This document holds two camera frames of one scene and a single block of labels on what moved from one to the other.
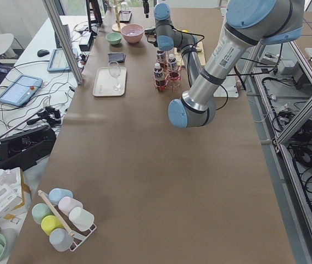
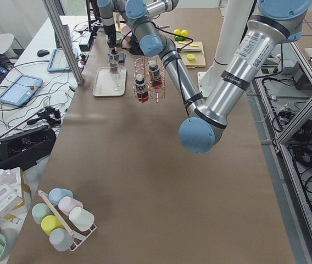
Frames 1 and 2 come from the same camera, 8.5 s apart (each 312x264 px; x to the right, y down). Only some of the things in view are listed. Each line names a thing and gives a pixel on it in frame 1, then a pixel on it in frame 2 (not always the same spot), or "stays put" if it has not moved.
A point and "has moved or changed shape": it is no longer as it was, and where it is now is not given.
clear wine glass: (115, 71) stays put
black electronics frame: (16, 152) stays put
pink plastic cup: (66, 203) stays put
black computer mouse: (42, 53) stays put
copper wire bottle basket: (172, 80) has moved or changed shape
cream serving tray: (110, 81) stays put
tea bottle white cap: (160, 56) has moved or changed shape
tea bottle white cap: (158, 76) -> (140, 88)
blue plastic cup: (55, 194) stays put
